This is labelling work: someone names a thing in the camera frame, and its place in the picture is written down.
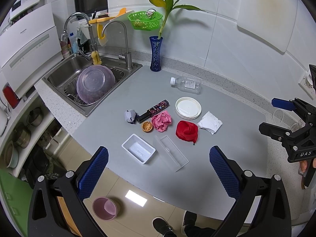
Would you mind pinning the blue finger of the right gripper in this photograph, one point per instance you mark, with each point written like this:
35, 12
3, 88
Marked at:
283, 104
275, 132

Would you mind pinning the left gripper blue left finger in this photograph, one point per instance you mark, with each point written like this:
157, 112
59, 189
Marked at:
90, 171

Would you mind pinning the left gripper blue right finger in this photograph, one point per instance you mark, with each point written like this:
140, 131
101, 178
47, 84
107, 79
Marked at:
225, 170

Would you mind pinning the clear rectangular plastic lid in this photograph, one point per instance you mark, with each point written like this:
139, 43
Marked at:
170, 153

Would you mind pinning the white napkin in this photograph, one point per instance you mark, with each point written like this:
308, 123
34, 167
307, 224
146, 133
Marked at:
210, 123

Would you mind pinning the white plastic tray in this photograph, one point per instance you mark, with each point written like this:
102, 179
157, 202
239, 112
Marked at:
138, 148

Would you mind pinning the red cloth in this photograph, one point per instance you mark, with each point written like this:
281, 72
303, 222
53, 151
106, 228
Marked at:
187, 131

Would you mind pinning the grey sock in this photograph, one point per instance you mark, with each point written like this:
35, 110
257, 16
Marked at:
130, 116

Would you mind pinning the black floral tube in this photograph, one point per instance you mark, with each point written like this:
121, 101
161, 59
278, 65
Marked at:
153, 111

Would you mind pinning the white round plastic lid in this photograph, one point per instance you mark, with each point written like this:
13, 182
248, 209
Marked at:
188, 108

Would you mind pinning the pink paper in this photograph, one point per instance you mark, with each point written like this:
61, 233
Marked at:
161, 121

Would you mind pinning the clear plastic bottle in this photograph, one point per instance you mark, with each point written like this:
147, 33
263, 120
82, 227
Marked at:
185, 84

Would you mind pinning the pink trash bin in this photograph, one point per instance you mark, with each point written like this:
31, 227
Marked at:
105, 208

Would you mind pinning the right black shoe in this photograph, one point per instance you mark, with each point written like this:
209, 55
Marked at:
189, 219

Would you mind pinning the black shoe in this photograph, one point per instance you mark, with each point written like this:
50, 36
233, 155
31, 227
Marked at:
162, 227
189, 219

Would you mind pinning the steel pot on shelf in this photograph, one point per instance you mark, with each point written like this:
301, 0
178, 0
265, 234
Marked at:
35, 117

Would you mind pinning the pale green bowl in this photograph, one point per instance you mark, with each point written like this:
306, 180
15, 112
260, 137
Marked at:
11, 155

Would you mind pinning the left black shoe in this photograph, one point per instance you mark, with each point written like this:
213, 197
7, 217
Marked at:
162, 227

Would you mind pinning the purple plastic basin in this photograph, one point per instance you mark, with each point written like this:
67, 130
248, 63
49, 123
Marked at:
94, 82

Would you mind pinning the stainless steel sink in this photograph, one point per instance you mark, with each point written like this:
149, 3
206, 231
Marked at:
62, 79

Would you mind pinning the red kettle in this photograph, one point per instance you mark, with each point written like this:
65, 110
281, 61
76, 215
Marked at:
10, 96

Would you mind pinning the yellow sponge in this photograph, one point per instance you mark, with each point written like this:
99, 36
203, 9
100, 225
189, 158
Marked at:
96, 58

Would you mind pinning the blue glass vase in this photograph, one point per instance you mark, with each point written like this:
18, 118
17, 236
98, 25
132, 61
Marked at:
156, 44

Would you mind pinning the white dishwasher appliance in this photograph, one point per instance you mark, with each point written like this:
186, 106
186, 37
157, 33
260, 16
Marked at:
29, 49

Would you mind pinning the curved chrome faucet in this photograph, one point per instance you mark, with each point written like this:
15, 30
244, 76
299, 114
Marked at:
93, 45

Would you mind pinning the green bamboo plant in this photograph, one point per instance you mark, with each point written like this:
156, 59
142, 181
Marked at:
169, 6

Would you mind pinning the green plastic basket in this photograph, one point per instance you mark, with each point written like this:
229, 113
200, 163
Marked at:
145, 20

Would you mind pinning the wall power socket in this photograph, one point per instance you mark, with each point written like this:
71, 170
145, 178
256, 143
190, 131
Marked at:
307, 85

